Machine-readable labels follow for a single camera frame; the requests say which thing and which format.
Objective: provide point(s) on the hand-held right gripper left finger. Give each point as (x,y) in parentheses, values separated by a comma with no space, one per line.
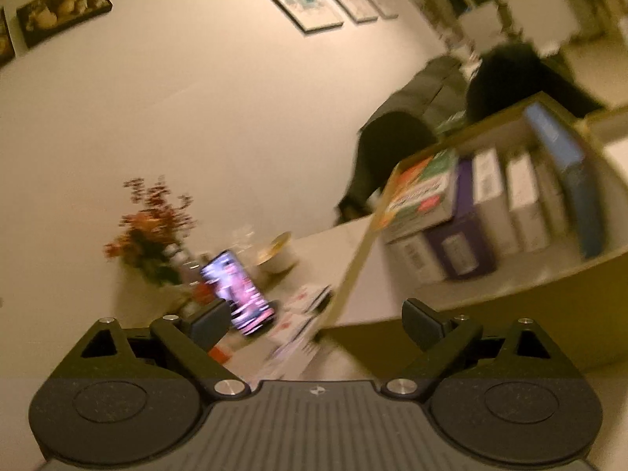
(213,323)

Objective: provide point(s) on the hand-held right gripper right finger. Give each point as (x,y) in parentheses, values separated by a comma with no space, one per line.
(422,323)

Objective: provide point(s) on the white teal medicine box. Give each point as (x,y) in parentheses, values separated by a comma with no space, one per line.
(412,257)

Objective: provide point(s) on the purple medicine box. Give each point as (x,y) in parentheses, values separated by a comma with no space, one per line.
(456,245)

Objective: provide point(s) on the beige cardboard storage box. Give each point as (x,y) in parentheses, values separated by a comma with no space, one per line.
(515,314)

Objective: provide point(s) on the orange green medicine box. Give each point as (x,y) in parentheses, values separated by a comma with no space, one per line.
(417,191)

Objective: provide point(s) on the white medicine box barcode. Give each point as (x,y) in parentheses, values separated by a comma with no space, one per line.
(527,201)
(490,196)

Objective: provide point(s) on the blue box red circle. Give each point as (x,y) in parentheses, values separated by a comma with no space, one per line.
(569,167)

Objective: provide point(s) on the white marble desktop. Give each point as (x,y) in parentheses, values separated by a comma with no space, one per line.
(319,255)

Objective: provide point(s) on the black smartphone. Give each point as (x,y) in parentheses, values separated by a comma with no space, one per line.
(240,294)

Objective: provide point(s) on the clear bottle red label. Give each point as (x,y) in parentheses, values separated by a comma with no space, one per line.
(194,279)

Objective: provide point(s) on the long white medicine box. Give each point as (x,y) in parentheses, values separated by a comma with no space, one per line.
(294,343)

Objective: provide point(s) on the clear plastic bottle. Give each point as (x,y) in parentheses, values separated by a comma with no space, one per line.
(243,240)

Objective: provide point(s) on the white bowl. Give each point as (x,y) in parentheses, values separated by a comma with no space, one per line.
(279,257)

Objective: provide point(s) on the dried orange flower bouquet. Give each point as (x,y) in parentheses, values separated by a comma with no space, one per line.
(147,235)

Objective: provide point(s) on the dark armchair with legs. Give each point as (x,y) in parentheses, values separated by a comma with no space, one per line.
(387,157)

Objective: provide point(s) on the beige cardboard box lid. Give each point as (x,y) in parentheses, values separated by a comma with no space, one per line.
(613,157)

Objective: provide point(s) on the dark round-backed chair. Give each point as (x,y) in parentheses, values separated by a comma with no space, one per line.
(520,83)

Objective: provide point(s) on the white cabinet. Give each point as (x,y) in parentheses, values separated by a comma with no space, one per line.
(530,14)

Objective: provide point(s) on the dark fruit wall picture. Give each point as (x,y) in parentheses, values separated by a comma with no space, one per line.
(64,12)

